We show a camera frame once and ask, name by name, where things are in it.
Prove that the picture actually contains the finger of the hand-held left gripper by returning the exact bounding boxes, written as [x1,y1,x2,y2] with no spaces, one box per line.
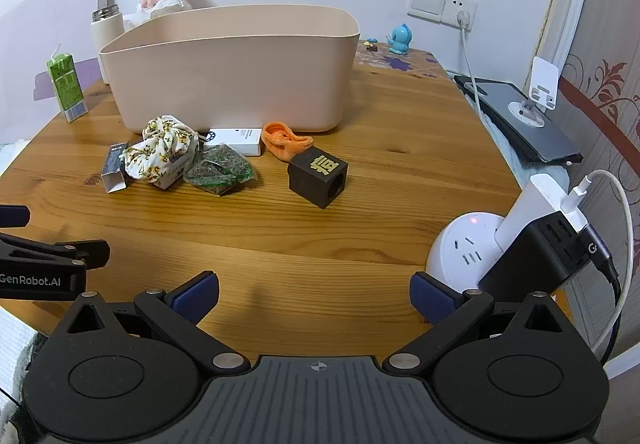
[0,233,111,270]
[0,205,30,228]

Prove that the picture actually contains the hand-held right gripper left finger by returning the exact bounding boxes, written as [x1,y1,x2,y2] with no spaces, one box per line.
[64,271,251,372]

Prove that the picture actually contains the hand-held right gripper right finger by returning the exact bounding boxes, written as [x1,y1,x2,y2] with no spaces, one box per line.
[384,273,575,371]

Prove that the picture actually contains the patterned snack packets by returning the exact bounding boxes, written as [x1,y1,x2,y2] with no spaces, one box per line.
[101,143,132,194]

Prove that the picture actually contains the green foil packet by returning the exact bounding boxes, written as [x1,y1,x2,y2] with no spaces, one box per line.
[183,144,258,197]

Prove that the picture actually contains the small white box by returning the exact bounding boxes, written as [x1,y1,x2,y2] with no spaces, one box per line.
[204,127,264,157]

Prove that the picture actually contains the dark brown cube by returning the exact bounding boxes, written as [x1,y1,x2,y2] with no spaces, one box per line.
[288,147,349,210]

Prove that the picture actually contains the orange rubber ear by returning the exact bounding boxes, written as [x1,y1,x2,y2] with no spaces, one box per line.
[261,121,314,164]

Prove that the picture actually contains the beige plastic storage bin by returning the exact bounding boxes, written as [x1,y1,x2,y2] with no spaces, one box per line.
[98,4,362,134]

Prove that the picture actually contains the round white power strip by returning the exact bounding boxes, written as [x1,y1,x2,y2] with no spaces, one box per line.
[425,213,506,297]

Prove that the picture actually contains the black charger block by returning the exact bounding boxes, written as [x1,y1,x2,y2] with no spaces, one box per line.
[477,209,598,295]

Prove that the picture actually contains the green drink carton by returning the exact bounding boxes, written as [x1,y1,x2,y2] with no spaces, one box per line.
[46,43,90,124]

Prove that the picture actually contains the white charger block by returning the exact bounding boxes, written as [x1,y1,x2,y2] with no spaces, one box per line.
[494,173,588,250]

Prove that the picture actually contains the dark grey laptop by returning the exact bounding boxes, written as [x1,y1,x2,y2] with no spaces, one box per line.
[453,74,583,164]

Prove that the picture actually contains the white thermos bottle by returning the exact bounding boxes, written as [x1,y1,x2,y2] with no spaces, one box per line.
[91,4,125,85]

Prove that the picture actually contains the purple floral table mat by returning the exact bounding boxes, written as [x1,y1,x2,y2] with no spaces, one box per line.
[352,40,446,78]

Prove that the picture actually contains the white phone stand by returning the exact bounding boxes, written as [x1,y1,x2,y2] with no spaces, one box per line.
[508,57,563,127]

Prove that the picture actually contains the blue toy figure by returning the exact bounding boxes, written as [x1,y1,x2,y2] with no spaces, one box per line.
[389,23,412,55]

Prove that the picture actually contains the black cable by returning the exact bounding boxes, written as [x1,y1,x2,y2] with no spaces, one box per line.
[580,224,623,355]

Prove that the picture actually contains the white usb cable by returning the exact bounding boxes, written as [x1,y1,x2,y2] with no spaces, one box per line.
[562,169,629,360]

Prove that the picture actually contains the white plug with cable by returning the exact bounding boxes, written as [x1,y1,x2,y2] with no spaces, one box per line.
[456,9,488,125]

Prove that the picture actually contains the white wall switch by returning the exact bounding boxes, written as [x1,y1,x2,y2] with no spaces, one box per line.
[406,0,447,22]

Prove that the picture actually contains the white wall socket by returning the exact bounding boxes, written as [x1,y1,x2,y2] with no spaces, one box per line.
[442,0,478,30]

